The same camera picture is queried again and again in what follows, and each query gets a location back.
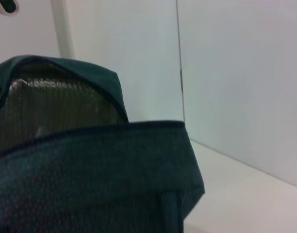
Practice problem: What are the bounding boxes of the dark teal insulated lunch bag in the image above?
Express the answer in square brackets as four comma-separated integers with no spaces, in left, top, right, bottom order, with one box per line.
[0,55,205,233]

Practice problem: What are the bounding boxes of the white vertical post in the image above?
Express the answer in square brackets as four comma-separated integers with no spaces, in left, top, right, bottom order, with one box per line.
[50,0,76,58]

